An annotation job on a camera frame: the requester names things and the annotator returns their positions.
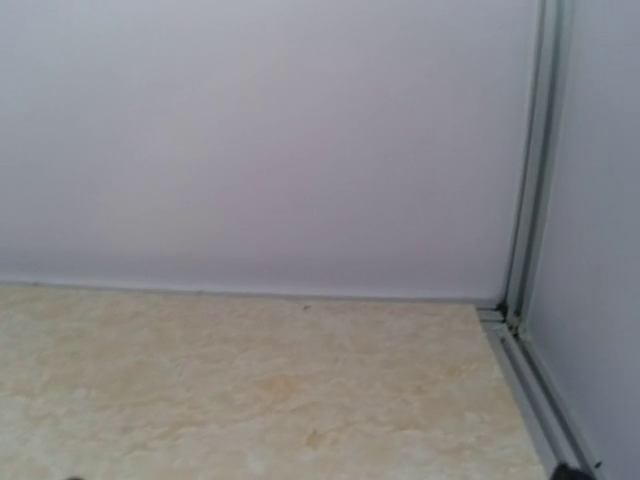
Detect right aluminium frame post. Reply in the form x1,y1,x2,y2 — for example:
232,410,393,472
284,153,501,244
502,1,576,329

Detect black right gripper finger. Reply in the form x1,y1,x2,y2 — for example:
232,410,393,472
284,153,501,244
552,463,595,480

